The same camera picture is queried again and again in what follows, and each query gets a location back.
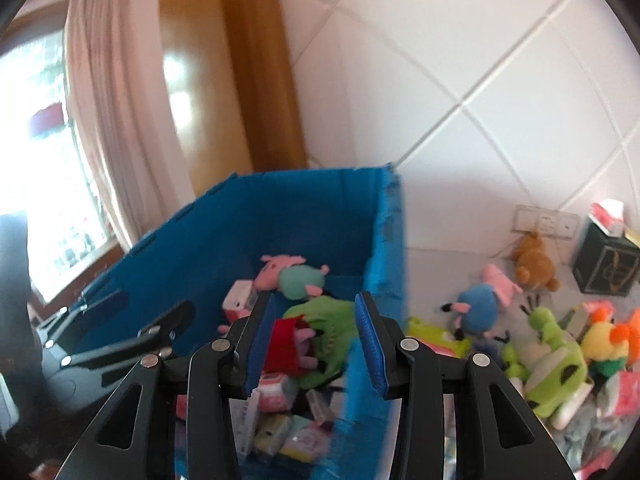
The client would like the pink tissue pack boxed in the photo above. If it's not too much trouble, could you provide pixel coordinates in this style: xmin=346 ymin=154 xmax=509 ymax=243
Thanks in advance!
xmin=257 ymin=373 xmax=298 ymax=413

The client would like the pig plush red dress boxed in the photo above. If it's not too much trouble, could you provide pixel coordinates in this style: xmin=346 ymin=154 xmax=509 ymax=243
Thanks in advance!
xmin=262 ymin=315 xmax=319 ymax=377

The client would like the white pink small box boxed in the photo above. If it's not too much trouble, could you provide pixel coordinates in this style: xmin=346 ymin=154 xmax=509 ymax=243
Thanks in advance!
xmin=222 ymin=280 xmax=258 ymax=324

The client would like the pig plush blue body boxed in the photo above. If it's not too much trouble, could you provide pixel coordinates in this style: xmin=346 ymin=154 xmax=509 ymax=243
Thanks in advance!
xmin=440 ymin=263 xmax=523 ymax=340

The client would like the green frog plush in crate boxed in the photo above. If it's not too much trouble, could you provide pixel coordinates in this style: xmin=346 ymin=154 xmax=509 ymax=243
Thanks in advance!
xmin=283 ymin=296 xmax=357 ymax=390

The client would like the pig plush teal dress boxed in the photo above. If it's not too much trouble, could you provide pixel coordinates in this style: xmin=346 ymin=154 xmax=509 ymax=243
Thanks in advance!
xmin=253 ymin=255 xmax=330 ymax=300

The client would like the large green frog plush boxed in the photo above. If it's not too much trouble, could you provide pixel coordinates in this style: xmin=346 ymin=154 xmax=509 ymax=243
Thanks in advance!
xmin=500 ymin=294 xmax=588 ymax=419

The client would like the brown bear plush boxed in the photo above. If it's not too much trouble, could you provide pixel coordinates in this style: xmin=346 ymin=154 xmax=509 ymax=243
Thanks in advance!
xmin=511 ymin=232 xmax=561 ymax=292

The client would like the blue plastic storage crate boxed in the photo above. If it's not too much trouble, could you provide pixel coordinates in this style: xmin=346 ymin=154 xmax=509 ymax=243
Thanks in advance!
xmin=76 ymin=167 xmax=407 ymax=356

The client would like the yellow orange parrot plush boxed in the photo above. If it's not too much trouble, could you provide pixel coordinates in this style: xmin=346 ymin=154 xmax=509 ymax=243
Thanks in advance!
xmin=580 ymin=307 xmax=639 ymax=379

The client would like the white pink curtain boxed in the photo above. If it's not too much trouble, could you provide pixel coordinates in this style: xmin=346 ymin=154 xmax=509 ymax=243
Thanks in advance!
xmin=64 ymin=0 xmax=194 ymax=249

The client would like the white wall socket panel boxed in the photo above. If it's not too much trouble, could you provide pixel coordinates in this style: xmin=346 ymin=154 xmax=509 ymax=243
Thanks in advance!
xmin=511 ymin=205 xmax=582 ymax=240

